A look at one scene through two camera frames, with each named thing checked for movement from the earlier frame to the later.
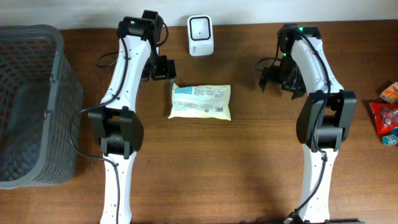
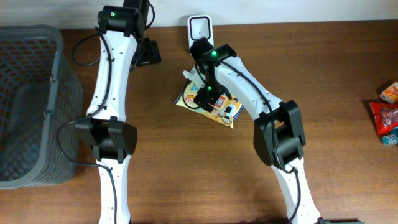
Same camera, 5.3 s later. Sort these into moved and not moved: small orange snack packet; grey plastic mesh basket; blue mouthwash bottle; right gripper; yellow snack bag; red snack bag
Moved: right gripper; yellow snack bag
Not moved: blue mouthwash bottle; small orange snack packet; red snack bag; grey plastic mesh basket
